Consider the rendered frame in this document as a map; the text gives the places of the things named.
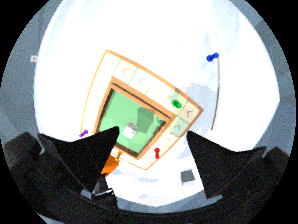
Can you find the green pawn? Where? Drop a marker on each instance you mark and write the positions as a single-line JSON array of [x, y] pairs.
[[176, 104]]

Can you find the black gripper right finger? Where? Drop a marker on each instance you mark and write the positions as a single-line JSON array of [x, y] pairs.
[[217, 165]]

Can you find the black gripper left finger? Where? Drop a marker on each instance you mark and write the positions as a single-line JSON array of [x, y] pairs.
[[84, 158]]

